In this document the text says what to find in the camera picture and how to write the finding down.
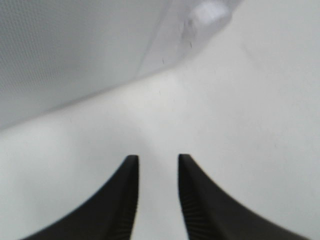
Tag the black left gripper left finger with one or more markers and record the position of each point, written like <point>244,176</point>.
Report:
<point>107,215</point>

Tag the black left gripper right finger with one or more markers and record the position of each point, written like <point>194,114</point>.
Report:
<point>209,213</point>

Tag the white microwave door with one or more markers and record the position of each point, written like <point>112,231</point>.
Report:
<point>56,52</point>

